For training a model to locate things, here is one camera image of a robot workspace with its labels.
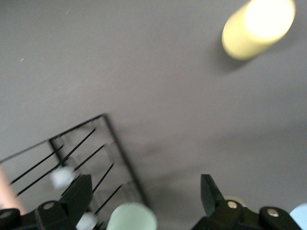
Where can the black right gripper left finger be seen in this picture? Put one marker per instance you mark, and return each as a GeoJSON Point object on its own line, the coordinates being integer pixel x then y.
{"type": "Point", "coordinates": [52, 215]}

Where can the yellow plastic cup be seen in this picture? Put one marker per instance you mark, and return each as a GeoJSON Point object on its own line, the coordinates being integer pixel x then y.
{"type": "Point", "coordinates": [254, 31]}

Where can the pale green plastic cup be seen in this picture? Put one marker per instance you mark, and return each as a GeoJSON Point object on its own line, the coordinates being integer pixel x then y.
{"type": "Point", "coordinates": [132, 218]}

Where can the dark grey table mat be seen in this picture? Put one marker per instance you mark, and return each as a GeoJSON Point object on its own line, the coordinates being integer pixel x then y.
{"type": "Point", "coordinates": [144, 72]}

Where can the light blue plastic cup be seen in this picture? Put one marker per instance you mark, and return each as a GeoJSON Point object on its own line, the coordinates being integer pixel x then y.
{"type": "Point", "coordinates": [299, 215]}

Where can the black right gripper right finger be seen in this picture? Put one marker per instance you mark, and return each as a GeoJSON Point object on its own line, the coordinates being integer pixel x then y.
{"type": "Point", "coordinates": [230, 215]}

